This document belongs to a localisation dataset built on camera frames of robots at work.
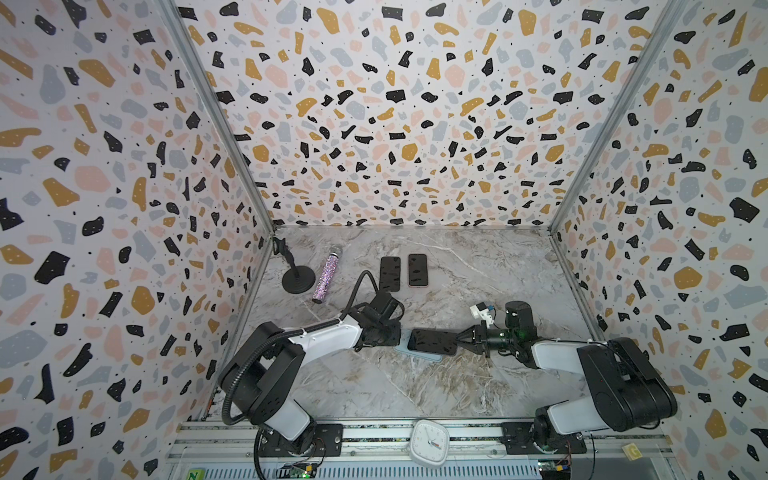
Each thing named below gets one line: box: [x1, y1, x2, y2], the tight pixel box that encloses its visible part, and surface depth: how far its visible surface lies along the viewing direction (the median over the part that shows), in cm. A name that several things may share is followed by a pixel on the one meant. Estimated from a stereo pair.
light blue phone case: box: [395, 328, 443, 363], surface depth 89 cm
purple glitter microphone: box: [312, 245, 343, 304], surface depth 105 cm
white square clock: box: [410, 419, 450, 467], surface depth 73 cm
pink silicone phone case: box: [408, 254, 429, 288], surface depth 108 cm
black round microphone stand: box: [273, 237, 316, 295], surface depth 105 cm
